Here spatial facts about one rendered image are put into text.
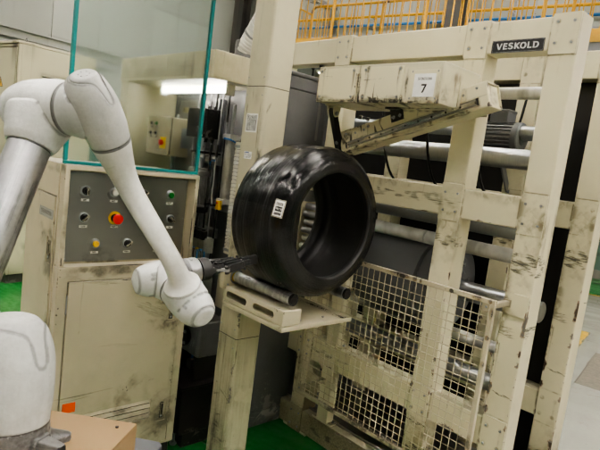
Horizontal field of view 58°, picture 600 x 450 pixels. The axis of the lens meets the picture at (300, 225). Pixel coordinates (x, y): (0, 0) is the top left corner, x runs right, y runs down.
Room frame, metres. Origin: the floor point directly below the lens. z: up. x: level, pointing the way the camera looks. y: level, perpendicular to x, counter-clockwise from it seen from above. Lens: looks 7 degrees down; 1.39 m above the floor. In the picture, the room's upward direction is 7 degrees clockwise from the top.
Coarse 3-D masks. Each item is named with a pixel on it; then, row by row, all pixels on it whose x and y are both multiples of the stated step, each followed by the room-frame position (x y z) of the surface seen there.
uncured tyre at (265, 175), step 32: (288, 160) 1.87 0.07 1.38; (320, 160) 1.88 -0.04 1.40; (352, 160) 1.99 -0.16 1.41; (256, 192) 1.85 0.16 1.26; (288, 192) 1.79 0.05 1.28; (320, 192) 2.25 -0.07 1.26; (352, 192) 2.20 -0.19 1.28; (256, 224) 1.81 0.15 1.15; (288, 224) 1.78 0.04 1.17; (320, 224) 2.27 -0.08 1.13; (352, 224) 2.22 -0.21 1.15; (288, 256) 1.80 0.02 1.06; (320, 256) 2.24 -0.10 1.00; (352, 256) 2.05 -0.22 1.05; (288, 288) 1.87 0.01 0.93; (320, 288) 1.92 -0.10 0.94
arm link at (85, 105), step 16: (64, 80) 1.27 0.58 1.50; (80, 80) 1.24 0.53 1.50; (96, 80) 1.26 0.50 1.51; (64, 96) 1.26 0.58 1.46; (80, 96) 1.24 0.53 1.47; (96, 96) 1.25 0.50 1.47; (112, 96) 1.29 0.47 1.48; (64, 112) 1.27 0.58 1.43; (80, 112) 1.26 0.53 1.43; (96, 112) 1.26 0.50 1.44; (112, 112) 1.28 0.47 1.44; (64, 128) 1.29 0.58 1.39; (80, 128) 1.28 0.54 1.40; (96, 128) 1.27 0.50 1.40; (112, 128) 1.29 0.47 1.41; (128, 128) 1.35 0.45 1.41; (96, 144) 1.30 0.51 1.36; (112, 144) 1.31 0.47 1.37
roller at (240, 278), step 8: (240, 272) 2.07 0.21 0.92; (240, 280) 2.04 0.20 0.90; (248, 280) 2.01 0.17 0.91; (256, 280) 1.99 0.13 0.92; (256, 288) 1.97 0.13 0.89; (264, 288) 1.93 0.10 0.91; (272, 288) 1.91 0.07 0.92; (280, 288) 1.90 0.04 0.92; (272, 296) 1.90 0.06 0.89; (280, 296) 1.86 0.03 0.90; (288, 296) 1.84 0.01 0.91; (296, 296) 1.85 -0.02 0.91; (288, 304) 1.84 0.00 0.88
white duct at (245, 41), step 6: (252, 18) 2.73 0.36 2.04; (252, 24) 2.71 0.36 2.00; (246, 30) 2.74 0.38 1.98; (252, 30) 2.72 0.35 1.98; (246, 36) 2.74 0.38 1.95; (252, 36) 2.72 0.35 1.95; (240, 42) 2.77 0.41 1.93; (246, 42) 2.74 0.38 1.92; (240, 48) 2.77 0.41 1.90; (246, 48) 2.76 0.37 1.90
